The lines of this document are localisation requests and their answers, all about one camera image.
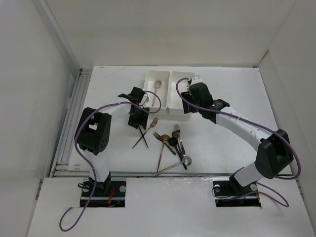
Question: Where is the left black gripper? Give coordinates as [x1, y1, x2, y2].
[129, 106, 148, 129]

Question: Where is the black fork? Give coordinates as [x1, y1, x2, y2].
[138, 126, 149, 149]

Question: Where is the copper fork long handle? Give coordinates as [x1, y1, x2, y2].
[132, 117, 159, 148]

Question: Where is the beige spoon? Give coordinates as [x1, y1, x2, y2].
[152, 80, 162, 106]

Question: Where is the brown spoon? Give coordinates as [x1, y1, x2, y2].
[172, 131, 183, 158]

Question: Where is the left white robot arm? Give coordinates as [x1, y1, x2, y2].
[74, 87, 150, 196]

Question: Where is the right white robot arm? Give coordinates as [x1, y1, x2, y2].
[181, 79, 294, 195]

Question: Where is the right white plastic bin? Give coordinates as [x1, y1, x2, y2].
[167, 71, 195, 117]

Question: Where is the white plastic bin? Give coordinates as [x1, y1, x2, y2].
[143, 70, 170, 115]
[167, 71, 195, 117]

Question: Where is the copper fork in pile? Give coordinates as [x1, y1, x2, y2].
[154, 132, 176, 155]

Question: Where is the copper spoon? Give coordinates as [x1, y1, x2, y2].
[157, 134, 170, 172]

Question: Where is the left white plastic bin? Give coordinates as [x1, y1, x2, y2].
[143, 70, 170, 115]

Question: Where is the black spoon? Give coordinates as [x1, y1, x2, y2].
[168, 137, 192, 170]

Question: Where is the silver spoon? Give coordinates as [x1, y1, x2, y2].
[152, 156, 192, 176]

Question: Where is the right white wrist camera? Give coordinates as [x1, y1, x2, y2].
[188, 75, 203, 87]

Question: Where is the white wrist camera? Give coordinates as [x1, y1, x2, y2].
[141, 94, 149, 107]
[188, 75, 203, 87]

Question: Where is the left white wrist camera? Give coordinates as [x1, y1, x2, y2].
[141, 94, 149, 107]

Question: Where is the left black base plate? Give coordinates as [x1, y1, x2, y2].
[78, 178, 126, 198]

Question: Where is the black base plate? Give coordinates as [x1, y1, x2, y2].
[78, 178, 126, 198]
[213, 180, 257, 198]

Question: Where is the aluminium rail frame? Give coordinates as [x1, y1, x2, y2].
[46, 68, 92, 178]

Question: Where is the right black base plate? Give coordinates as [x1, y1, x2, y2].
[213, 180, 257, 198]

